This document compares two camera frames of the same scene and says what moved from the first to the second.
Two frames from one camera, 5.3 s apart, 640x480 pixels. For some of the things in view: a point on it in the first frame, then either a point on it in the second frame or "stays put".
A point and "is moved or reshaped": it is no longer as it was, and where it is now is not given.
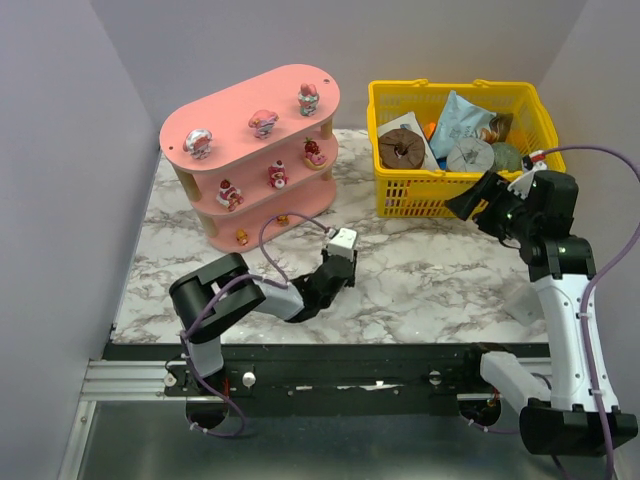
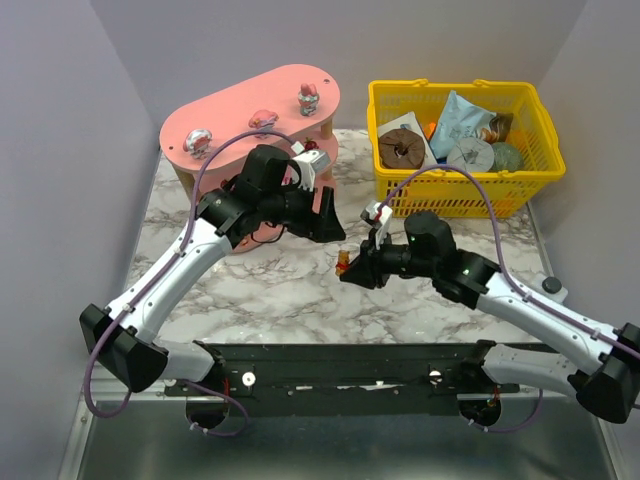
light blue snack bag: x=458 y=120 stays put
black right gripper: x=493 y=198 to x=373 y=262
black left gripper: x=338 y=265 to x=313 y=213
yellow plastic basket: x=424 y=193 stays put
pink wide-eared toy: x=263 y=122 stays put
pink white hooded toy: x=198 y=143 stays put
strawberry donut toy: x=313 y=157 is moved or reshaped
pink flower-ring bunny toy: x=308 y=99 stays put
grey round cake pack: x=470 y=155 stays put
